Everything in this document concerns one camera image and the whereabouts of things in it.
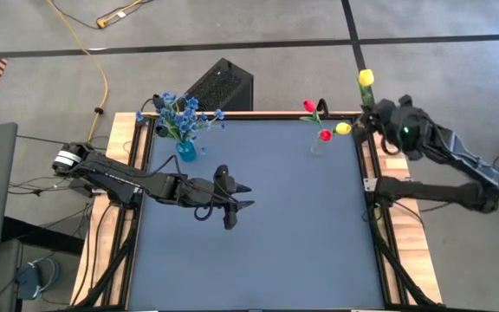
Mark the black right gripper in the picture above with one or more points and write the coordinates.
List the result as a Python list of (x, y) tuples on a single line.
[(388, 121)]

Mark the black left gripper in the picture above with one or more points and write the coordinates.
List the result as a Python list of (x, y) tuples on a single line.
[(206, 190)]

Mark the yellow artificial tulip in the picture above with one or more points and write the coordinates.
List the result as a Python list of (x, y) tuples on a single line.
[(343, 128), (365, 78)]

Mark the red artificial tulip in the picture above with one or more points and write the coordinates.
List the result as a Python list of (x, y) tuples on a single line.
[(325, 135), (309, 105)]

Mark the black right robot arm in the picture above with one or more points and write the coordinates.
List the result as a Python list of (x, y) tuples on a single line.
[(449, 193)]

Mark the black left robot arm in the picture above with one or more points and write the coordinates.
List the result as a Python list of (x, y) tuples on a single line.
[(115, 175)]

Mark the clear cut-glass vase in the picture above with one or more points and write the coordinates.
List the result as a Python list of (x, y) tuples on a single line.
[(316, 149)]

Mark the blue glass vase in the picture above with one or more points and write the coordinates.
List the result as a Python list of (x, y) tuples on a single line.
[(186, 152)]

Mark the grey-blue table mat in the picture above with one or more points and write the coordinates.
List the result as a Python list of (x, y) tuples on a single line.
[(275, 268)]

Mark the silver corner bracket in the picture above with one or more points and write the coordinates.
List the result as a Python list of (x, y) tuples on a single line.
[(370, 184)]

